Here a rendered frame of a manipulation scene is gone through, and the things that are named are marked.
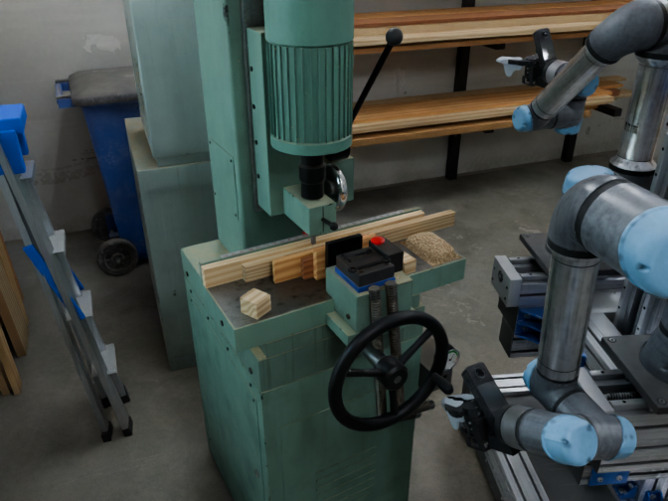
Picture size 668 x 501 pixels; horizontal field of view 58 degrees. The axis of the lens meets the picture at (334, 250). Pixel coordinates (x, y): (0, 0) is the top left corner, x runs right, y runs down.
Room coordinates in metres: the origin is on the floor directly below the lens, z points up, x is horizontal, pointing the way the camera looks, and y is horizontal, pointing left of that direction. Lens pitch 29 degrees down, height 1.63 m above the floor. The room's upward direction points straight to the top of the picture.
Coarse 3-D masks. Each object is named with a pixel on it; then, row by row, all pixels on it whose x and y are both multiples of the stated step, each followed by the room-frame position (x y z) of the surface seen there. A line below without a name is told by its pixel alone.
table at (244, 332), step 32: (416, 256) 1.28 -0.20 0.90; (224, 288) 1.14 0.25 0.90; (256, 288) 1.14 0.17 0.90; (288, 288) 1.14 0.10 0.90; (320, 288) 1.14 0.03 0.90; (416, 288) 1.20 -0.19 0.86; (224, 320) 1.04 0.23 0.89; (256, 320) 1.01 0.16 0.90; (288, 320) 1.04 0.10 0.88; (320, 320) 1.08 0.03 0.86
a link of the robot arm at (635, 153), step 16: (656, 0) 1.47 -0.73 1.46; (656, 48) 1.46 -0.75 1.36; (640, 64) 1.51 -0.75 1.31; (656, 64) 1.47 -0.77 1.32; (640, 80) 1.50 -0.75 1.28; (656, 80) 1.47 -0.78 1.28; (640, 96) 1.49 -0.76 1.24; (656, 96) 1.47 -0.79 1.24; (640, 112) 1.48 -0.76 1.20; (656, 112) 1.47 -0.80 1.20; (624, 128) 1.51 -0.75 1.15; (640, 128) 1.47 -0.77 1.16; (656, 128) 1.47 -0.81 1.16; (624, 144) 1.50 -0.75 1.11; (640, 144) 1.47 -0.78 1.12; (656, 144) 1.49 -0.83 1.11; (624, 160) 1.48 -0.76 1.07; (640, 160) 1.47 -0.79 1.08; (624, 176) 1.46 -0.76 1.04; (640, 176) 1.45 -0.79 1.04
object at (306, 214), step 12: (288, 192) 1.29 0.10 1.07; (300, 192) 1.28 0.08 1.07; (288, 204) 1.29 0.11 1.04; (300, 204) 1.23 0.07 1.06; (312, 204) 1.22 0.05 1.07; (324, 204) 1.22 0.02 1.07; (288, 216) 1.29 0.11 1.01; (300, 216) 1.23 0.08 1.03; (312, 216) 1.20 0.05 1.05; (324, 216) 1.21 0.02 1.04; (312, 228) 1.20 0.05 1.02; (324, 228) 1.21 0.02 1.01
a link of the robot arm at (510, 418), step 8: (512, 408) 0.80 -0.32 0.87; (520, 408) 0.79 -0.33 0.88; (528, 408) 0.78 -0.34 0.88; (504, 416) 0.79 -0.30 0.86; (512, 416) 0.77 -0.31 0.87; (504, 424) 0.77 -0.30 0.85; (512, 424) 0.76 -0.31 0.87; (504, 432) 0.76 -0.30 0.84; (512, 432) 0.75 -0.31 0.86; (504, 440) 0.76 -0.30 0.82; (512, 440) 0.75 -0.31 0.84; (520, 448) 0.74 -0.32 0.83
